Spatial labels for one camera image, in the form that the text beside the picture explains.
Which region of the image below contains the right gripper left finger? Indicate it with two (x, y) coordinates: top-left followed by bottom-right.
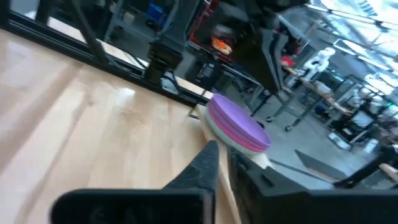
(49, 139), (221, 224)

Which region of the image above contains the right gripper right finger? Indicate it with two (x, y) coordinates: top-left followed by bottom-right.
(228, 147), (398, 224)

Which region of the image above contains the purple plastic plate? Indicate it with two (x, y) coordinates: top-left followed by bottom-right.
(205, 93), (273, 149)
(206, 104), (272, 150)

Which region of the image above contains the pink plastic plate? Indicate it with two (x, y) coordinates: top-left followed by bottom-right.
(207, 108), (271, 153)

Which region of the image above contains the pale green plastic plate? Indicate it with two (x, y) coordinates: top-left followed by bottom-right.
(203, 107), (269, 157)

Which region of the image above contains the white robot figure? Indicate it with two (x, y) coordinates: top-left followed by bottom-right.
(303, 46), (337, 78)

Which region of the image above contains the black metal table frame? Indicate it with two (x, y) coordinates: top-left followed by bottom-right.
(0, 0), (215, 108)

